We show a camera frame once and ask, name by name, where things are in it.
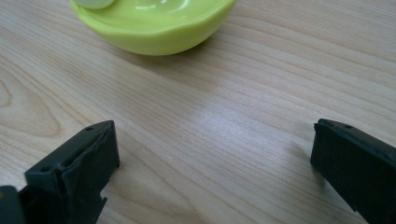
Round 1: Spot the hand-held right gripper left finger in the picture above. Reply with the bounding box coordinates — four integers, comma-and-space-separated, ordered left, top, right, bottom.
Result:
18, 119, 120, 224

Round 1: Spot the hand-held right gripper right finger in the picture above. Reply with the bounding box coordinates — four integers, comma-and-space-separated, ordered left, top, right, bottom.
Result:
310, 118, 396, 224

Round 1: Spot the pale round object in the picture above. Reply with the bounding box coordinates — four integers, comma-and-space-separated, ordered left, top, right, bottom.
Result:
75, 0, 116, 10

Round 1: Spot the lime green plastic bowl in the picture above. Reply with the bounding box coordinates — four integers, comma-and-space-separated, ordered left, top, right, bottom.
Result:
69, 0, 237, 57

